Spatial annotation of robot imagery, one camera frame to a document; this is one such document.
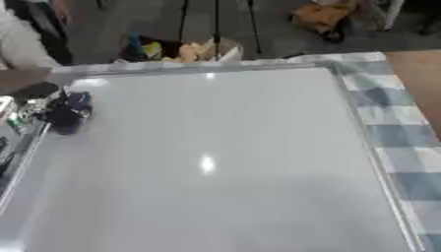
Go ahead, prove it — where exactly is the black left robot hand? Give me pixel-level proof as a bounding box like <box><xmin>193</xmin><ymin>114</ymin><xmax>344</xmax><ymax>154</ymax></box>
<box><xmin>35</xmin><ymin>88</ymin><xmax>95</xmax><ymax>136</ymax></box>

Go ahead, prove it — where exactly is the person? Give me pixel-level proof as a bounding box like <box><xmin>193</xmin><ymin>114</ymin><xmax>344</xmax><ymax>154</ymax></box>
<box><xmin>0</xmin><ymin>0</ymin><xmax>76</xmax><ymax>96</ymax></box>

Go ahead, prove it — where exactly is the box of assorted toys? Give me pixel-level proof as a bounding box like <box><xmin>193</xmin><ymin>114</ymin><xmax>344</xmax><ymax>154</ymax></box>
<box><xmin>117</xmin><ymin>31</ymin><xmax>245</xmax><ymax>64</ymax></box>

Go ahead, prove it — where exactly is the black tripod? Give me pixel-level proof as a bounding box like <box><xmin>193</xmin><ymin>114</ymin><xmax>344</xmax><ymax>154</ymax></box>
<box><xmin>175</xmin><ymin>0</ymin><xmax>264</xmax><ymax>62</ymax></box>

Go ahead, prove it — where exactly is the orange bag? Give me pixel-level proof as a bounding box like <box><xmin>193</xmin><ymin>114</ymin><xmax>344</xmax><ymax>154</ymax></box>
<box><xmin>289</xmin><ymin>0</ymin><xmax>360</xmax><ymax>43</ymax></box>

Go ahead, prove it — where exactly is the white whiteboard with metal frame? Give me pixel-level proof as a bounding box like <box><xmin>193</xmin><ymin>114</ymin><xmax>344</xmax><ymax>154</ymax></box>
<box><xmin>0</xmin><ymin>62</ymin><xmax>434</xmax><ymax>252</ymax></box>

